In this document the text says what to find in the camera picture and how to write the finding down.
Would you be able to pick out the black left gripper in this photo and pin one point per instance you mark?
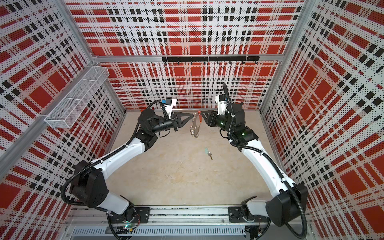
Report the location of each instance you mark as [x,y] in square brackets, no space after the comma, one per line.
[179,123]

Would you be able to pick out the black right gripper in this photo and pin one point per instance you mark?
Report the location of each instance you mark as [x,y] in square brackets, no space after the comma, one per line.
[209,122]

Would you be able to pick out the metal keyring gauge red handle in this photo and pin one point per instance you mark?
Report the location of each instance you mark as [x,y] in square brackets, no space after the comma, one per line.
[196,124]

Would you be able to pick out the key with green cover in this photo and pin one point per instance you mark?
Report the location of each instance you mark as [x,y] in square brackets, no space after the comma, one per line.
[208,153]

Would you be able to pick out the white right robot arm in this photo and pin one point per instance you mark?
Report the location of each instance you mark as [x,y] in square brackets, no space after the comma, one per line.
[289,199]

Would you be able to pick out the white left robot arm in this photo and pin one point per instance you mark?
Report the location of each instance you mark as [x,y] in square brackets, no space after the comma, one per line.
[88,187]

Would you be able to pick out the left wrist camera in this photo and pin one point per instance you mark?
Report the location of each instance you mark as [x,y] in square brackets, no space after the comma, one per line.
[167,106]

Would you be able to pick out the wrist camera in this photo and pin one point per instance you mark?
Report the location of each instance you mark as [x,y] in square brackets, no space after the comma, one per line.
[222,104]
[167,106]

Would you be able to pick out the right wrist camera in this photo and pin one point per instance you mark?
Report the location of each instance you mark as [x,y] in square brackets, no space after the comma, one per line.
[222,104]

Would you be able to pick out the black hook rail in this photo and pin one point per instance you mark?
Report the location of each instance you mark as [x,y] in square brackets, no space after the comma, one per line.
[211,59]

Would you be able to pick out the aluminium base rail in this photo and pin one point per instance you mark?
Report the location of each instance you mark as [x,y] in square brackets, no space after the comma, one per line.
[195,222]

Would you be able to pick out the white wire mesh basket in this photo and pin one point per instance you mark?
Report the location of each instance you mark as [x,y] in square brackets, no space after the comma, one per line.
[69,109]

